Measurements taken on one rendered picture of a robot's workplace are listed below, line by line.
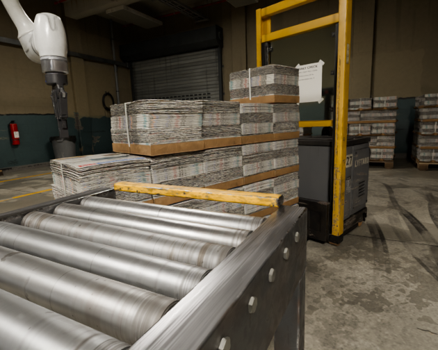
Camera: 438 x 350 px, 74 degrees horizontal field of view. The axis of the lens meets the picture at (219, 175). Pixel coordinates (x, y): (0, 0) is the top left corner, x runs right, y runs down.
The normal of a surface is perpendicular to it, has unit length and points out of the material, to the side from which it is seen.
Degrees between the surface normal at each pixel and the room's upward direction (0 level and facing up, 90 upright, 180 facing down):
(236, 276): 0
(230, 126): 90
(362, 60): 90
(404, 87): 90
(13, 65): 90
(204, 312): 0
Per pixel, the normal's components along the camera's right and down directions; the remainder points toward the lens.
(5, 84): 0.88, 0.05
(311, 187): -0.72, 0.15
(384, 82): -0.47, 0.18
